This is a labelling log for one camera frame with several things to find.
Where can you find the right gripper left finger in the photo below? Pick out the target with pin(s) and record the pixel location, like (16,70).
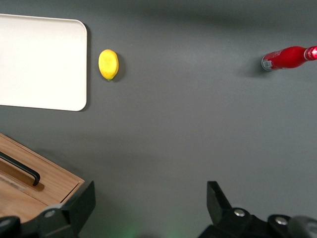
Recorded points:
(74,213)

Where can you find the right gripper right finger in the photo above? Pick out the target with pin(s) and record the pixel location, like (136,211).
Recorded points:
(223,220)

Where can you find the wooden drawer cabinet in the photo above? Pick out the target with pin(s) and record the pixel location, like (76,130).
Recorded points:
(72,193)

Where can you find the wooden drawer with groove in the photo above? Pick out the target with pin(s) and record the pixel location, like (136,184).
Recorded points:
(49,173)

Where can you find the yellow lemon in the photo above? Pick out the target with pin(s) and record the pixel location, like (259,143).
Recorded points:
(108,64)

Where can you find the white rectangular tray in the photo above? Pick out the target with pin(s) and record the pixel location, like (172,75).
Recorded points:
(37,62)

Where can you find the red bottle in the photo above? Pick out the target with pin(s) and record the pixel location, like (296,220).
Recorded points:
(284,58)

